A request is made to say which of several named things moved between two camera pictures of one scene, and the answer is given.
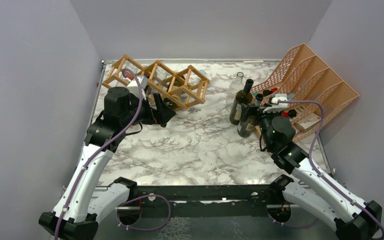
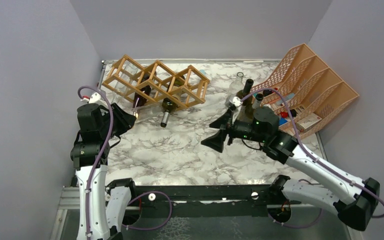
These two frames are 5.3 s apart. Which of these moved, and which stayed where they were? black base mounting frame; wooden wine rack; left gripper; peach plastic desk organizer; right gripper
Moved: right gripper; left gripper
Stayed: wooden wine rack; peach plastic desk organizer; black base mounting frame
